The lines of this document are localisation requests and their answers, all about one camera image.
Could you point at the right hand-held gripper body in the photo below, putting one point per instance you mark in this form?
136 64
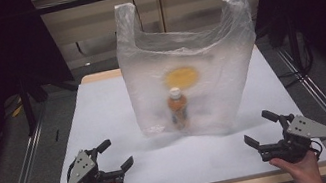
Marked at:
306 130

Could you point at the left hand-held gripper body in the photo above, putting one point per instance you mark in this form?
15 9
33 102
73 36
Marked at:
81 168

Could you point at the translucent white plastic bag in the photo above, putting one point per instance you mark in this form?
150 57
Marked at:
222 94

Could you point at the orange drink bottle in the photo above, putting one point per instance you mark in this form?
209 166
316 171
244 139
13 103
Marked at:
177 105

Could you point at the person's right hand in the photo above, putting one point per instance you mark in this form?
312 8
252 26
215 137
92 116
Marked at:
302 172

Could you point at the wooden table with white top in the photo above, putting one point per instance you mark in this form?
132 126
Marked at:
104 115

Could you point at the black stand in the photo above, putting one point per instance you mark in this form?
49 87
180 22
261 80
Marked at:
27 105

